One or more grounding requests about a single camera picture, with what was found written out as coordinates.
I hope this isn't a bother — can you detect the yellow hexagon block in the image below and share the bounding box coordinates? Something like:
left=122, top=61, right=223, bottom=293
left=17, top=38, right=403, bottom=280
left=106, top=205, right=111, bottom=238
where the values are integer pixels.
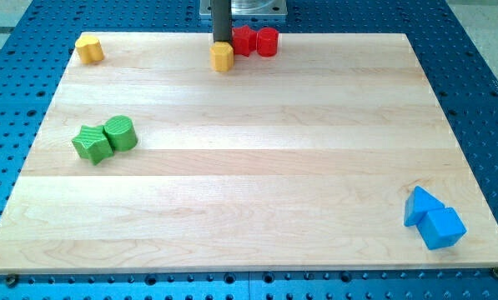
left=209, top=42, right=234, bottom=72

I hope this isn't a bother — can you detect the light wooden board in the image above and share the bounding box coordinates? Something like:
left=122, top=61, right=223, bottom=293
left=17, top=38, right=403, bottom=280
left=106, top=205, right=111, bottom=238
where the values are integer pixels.
left=0, top=32, right=498, bottom=274

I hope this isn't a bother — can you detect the red star block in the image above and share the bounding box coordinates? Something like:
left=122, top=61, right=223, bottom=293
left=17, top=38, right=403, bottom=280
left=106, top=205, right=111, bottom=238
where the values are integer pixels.
left=232, top=25, right=257, bottom=57

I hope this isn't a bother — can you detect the red cylinder block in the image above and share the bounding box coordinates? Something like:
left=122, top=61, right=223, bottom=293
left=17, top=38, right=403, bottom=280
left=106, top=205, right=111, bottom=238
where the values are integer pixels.
left=256, top=27, right=279, bottom=57

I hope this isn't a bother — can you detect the green cylinder block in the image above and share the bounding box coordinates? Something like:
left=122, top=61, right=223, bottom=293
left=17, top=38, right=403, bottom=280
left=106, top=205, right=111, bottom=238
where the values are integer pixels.
left=104, top=115, right=138, bottom=152

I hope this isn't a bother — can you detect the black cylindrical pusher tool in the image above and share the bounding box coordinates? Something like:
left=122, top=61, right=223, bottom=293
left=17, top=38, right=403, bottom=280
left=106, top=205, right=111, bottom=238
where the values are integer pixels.
left=210, top=0, right=232, bottom=43

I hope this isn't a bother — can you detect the green star block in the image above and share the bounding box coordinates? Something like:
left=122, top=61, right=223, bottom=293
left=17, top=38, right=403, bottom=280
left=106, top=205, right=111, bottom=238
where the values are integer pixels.
left=72, top=125, right=113, bottom=165

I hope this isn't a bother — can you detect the blue triangle block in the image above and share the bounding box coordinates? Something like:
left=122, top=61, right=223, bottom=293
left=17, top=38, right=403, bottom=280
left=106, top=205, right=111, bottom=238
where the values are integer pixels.
left=403, top=186, right=445, bottom=227

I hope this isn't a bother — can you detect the yellow heart block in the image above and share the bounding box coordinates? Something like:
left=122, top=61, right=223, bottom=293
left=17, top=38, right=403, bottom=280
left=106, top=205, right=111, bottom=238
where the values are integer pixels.
left=75, top=34, right=104, bottom=64

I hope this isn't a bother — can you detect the blue cube block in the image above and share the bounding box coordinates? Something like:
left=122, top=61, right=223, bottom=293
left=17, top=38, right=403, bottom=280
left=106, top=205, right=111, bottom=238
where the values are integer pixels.
left=416, top=207, right=467, bottom=250

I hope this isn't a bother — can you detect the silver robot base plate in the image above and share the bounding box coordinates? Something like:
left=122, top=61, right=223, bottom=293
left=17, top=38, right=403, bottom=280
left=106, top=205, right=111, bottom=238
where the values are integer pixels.
left=199, top=0, right=288, bottom=18

